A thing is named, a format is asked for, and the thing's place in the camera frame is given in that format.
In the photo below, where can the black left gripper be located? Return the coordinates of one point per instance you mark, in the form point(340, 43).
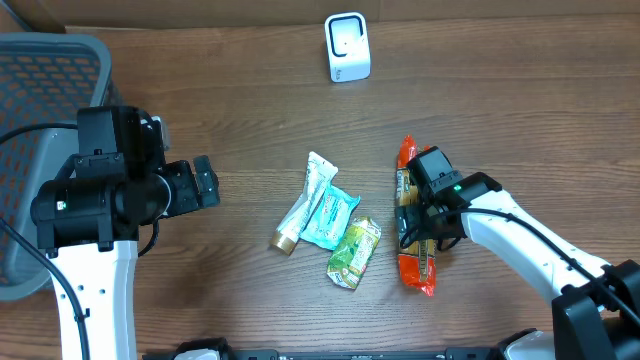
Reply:
point(192, 185)

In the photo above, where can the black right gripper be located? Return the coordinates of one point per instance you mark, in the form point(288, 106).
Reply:
point(407, 220)

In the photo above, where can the white tube gold cap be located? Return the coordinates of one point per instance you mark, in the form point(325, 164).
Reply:
point(319, 173)

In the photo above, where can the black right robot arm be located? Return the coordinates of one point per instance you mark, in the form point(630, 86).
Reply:
point(594, 304)

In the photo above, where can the white barcode scanner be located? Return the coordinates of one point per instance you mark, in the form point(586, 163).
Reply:
point(348, 50)

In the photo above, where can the orange spaghetti packet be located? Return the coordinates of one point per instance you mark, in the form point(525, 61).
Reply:
point(416, 263)

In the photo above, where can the green tea packet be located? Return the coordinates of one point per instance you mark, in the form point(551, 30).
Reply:
point(350, 259)

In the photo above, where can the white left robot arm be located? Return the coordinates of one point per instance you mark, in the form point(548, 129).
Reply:
point(88, 220)

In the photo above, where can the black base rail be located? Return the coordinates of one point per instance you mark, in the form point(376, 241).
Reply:
point(350, 355)

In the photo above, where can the teal snack packet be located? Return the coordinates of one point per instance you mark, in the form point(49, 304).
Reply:
point(330, 219)

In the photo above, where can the grey plastic mesh basket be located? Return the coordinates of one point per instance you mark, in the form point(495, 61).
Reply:
point(45, 80)

